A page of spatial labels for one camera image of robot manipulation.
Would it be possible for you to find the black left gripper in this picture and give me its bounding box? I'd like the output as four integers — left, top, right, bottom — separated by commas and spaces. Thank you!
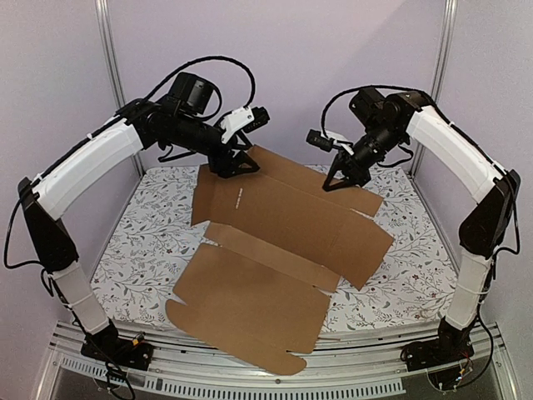
164, 112, 262, 178

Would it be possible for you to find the brown cardboard box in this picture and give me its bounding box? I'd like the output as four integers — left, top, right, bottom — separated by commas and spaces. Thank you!
165, 143, 395, 377

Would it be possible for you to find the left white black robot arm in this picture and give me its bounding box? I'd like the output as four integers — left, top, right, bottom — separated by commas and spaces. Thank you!
18, 72, 269, 369

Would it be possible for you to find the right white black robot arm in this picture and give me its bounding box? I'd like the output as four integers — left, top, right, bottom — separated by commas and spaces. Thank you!
306, 84, 521, 371

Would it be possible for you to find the white floral table cloth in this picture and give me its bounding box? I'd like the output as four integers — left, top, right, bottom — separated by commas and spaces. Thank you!
92, 167, 456, 333

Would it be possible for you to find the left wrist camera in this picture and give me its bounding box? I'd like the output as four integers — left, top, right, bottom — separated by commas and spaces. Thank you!
218, 107, 270, 144

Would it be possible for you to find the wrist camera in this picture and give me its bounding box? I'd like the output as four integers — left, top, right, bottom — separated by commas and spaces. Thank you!
306, 129, 354, 156
218, 107, 270, 144

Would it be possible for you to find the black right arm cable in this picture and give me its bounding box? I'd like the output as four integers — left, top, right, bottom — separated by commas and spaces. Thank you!
319, 85, 417, 168

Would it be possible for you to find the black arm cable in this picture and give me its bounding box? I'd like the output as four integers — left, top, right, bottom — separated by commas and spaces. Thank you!
319, 85, 417, 168
147, 57, 257, 163

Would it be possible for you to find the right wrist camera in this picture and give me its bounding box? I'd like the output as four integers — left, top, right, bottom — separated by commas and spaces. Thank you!
306, 129, 354, 156

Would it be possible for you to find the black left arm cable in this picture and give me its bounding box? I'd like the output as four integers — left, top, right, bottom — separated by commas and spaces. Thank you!
147, 57, 257, 163

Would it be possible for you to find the aluminium front rail frame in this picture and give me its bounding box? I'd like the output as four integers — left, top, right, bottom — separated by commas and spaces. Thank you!
33, 322, 525, 399

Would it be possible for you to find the right aluminium corner post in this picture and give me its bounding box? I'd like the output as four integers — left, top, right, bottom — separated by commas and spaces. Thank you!
409, 0, 458, 179

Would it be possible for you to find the aluminium corner post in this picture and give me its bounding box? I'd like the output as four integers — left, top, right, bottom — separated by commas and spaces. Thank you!
94, 0, 145, 172
409, 0, 458, 179

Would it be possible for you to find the left aluminium corner post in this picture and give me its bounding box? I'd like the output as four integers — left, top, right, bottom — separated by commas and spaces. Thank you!
94, 0, 145, 172

